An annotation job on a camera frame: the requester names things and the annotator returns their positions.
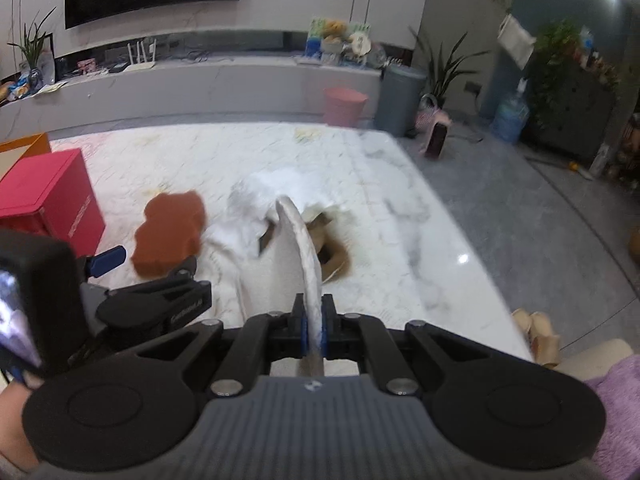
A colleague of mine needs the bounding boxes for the blue water jug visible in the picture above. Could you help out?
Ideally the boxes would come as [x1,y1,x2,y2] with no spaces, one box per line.
[490,78,529,144]

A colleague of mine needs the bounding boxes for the pink waste bin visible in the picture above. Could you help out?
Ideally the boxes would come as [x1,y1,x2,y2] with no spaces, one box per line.
[323,87,369,128]

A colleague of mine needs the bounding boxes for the brown bear shaped sponge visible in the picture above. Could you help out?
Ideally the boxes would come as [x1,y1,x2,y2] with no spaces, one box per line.
[130,191,206,278]

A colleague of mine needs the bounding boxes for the teddy bear on cabinet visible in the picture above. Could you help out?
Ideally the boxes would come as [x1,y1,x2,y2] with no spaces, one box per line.
[321,20,347,55]

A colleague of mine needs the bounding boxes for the brown plush toy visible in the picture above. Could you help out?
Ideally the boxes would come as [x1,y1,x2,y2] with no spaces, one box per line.
[272,212,349,290]

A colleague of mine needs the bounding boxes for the white wifi router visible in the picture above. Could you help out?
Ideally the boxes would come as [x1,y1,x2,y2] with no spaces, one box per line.
[125,38,157,72]

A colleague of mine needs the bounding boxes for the pink space heater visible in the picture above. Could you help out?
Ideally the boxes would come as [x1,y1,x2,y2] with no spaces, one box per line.
[416,94,451,159]

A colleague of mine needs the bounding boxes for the hanging white paper calendar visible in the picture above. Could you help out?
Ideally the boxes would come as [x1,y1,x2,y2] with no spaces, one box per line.
[497,14,536,70]

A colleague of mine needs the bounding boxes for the white fluffy towel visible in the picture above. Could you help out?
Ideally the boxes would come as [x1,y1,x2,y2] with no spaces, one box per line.
[205,167,338,321]

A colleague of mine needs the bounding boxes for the grey pedal trash can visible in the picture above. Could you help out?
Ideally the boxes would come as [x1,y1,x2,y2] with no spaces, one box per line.
[373,64,427,136]

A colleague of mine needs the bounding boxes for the beige slippers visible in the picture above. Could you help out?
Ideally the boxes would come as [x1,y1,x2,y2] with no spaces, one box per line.
[511,309,560,368]

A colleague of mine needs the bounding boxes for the orange storage box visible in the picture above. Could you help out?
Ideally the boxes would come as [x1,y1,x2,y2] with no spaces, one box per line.
[0,132,51,179]

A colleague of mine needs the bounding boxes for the white insole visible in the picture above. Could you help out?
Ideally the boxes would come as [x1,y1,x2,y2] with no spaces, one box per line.
[276,196,324,376]

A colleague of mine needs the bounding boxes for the dark side cabinet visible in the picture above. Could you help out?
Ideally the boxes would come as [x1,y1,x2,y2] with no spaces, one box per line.
[521,63,616,165]

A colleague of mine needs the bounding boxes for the red gift box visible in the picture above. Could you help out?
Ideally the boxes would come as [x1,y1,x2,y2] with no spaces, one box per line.
[0,148,105,257]

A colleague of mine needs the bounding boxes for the green plant in glass vase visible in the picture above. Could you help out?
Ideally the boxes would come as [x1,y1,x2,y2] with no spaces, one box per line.
[9,8,56,93]

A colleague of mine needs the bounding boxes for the green floor plant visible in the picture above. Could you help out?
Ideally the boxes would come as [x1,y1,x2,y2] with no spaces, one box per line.
[409,28,490,108]

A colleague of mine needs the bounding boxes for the white marble tv cabinet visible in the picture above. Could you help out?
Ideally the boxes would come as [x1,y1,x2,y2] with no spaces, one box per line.
[1,56,381,141]

